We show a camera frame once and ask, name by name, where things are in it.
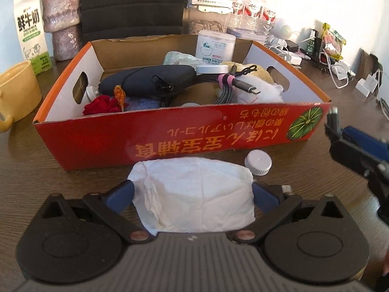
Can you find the brown cardboard piece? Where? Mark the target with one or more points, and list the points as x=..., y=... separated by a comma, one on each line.
x=369, y=62

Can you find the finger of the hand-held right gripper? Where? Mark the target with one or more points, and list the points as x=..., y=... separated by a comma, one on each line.
x=361, y=137
x=332, y=121

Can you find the white power adapter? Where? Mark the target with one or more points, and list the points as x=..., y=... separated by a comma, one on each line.
x=294, y=58

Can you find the white ribbed bottle cap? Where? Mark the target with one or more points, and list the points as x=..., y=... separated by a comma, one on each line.
x=257, y=159

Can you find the white and tan plush toy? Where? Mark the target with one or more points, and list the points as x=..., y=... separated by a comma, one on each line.
x=264, y=88

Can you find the dark navy zip pouch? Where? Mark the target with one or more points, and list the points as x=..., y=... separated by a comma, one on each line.
x=139, y=77

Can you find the yellow green snack packets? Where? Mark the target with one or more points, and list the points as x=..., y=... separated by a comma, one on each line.
x=332, y=41

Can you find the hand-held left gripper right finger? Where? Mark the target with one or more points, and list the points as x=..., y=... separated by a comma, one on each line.
x=264, y=199

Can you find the black paper bag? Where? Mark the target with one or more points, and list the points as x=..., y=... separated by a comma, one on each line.
x=130, y=6

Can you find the black power adapter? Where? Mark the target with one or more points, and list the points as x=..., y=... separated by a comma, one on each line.
x=291, y=45

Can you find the white wall charger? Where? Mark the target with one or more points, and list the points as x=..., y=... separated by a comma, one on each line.
x=366, y=85

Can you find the white and green milk carton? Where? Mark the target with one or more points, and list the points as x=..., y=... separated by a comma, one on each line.
x=32, y=30

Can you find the white round flat case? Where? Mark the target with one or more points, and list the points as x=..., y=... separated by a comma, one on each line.
x=210, y=68

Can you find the pale green crumpled bag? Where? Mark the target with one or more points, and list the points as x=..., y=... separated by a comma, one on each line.
x=177, y=57

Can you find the yellow mug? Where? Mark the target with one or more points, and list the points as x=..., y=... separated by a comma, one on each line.
x=18, y=94

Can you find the pack of water bottles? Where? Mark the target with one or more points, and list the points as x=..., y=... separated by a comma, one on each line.
x=253, y=9

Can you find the white paper tissue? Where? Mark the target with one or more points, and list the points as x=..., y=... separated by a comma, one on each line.
x=197, y=194

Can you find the lavender knit pouch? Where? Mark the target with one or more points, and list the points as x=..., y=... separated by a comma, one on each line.
x=141, y=104

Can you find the purple textured vase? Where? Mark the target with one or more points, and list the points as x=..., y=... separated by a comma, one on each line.
x=60, y=21

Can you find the white round speaker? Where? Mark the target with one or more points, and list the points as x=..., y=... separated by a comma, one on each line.
x=282, y=30

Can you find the red cardboard box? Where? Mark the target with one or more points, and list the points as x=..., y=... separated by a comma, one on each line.
x=182, y=137

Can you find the red fabric rose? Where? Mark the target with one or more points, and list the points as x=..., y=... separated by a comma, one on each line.
x=98, y=106

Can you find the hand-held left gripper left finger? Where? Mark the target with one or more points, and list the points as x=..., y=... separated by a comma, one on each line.
x=118, y=196

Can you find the clear jar of seeds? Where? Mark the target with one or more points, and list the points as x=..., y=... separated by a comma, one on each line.
x=206, y=22

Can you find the flat white boxes stack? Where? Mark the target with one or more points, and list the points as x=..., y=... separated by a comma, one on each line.
x=209, y=3

